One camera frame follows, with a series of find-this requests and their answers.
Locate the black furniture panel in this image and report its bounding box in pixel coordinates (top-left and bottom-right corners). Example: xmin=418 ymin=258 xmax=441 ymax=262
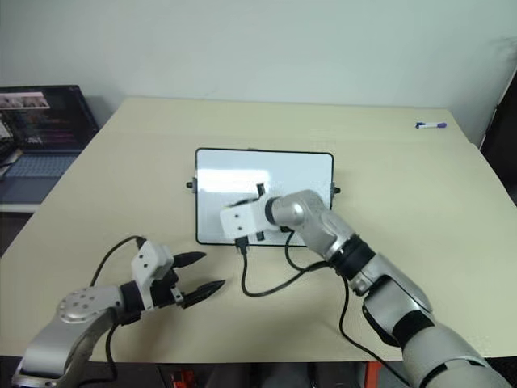
xmin=479 ymin=66 xmax=517 ymax=192

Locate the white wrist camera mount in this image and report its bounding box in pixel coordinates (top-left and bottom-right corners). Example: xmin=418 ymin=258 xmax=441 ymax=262
xmin=130 ymin=241 xmax=175 ymax=313
xmin=218 ymin=196 xmax=271 ymax=244

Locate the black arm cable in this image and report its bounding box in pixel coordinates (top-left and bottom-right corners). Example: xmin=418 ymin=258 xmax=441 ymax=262
xmin=89 ymin=235 xmax=147 ymax=388
xmin=234 ymin=225 xmax=410 ymax=385

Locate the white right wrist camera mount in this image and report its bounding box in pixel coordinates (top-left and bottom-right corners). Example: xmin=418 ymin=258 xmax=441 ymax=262
xmin=218 ymin=196 xmax=271 ymax=244

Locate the black framed whiteboard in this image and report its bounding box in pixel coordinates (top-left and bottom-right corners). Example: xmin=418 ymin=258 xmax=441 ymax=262
xmin=185 ymin=147 xmax=342 ymax=247

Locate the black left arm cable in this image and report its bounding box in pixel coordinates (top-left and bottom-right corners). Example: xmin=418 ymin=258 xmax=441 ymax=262
xmin=89 ymin=235 xmax=147 ymax=388

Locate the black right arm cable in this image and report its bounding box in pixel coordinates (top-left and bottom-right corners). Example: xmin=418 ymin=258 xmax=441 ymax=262
xmin=234 ymin=225 xmax=410 ymax=385

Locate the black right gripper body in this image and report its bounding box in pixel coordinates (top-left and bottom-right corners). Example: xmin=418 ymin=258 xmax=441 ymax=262
xmin=256 ymin=183 xmax=267 ymax=243

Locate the large orange part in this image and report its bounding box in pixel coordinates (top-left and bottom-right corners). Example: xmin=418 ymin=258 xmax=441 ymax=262
xmin=364 ymin=360 xmax=384 ymax=388

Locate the white side desk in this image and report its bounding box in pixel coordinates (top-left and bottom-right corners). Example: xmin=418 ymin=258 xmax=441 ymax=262
xmin=0 ymin=200 xmax=42 ymax=213

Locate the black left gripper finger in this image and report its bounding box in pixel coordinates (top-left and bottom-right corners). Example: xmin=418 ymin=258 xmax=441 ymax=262
xmin=183 ymin=279 xmax=226 ymax=310
xmin=172 ymin=251 xmax=208 ymax=269

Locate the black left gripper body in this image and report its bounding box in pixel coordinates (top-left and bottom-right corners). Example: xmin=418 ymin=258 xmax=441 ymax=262
xmin=151 ymin=268 xmax=187 ymax=311

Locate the open dark laptop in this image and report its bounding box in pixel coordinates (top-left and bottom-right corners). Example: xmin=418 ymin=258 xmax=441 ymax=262
xmin=0 ymin=84 xmax=101 ymax=205

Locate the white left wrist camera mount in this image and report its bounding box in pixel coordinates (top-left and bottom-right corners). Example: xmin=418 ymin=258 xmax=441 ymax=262
xmin=130 ymin=241 xmax=175 ymax=313

